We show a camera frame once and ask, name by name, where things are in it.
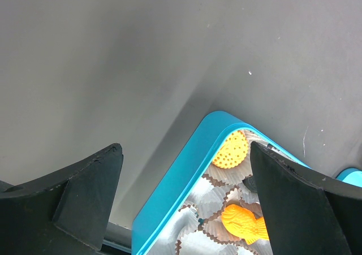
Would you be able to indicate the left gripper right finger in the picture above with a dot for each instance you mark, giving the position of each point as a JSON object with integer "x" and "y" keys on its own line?
{"x": 305, "y": 212}

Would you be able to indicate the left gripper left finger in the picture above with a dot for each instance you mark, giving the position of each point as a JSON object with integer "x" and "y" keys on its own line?
{"x": 64, "y": 212}

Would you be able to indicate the teal tin lid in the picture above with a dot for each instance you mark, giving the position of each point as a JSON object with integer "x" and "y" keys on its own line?
{"x": 352, "y": 176}

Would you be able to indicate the teal cookie tin box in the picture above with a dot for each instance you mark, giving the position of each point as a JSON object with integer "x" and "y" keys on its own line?
{"x": 183, "y": 174}

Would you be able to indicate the orange fish cookie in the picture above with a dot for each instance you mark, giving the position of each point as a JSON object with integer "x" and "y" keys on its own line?
{"x": 242, "y": 223}

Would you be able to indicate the black round cookie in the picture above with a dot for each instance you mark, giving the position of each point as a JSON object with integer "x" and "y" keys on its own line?
{"x": 250, "y": 184}

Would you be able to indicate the orange round cookie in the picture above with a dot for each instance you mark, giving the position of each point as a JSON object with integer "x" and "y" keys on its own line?
{"x": 233, "y": 151}

